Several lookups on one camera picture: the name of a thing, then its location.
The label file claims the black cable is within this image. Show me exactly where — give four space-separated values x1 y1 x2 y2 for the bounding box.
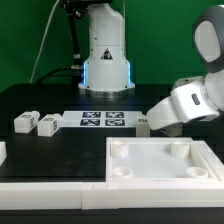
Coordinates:
34 0 88 84

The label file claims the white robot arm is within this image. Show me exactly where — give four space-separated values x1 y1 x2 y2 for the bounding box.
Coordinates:
79 3 224 130

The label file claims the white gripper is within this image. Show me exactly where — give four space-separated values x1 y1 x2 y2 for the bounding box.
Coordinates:
145 89 201 137

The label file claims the white square tabletop part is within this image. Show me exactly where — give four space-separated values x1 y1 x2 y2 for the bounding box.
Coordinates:
106 137 218 182

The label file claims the white cable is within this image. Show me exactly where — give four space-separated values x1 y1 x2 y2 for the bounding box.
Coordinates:
29 0 62 84

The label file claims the white tag sheet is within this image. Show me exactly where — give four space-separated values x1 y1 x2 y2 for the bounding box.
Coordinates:
61 111 145 128

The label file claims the white obstacle fence left bar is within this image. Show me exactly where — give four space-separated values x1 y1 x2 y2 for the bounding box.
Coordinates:
0 142 7 166

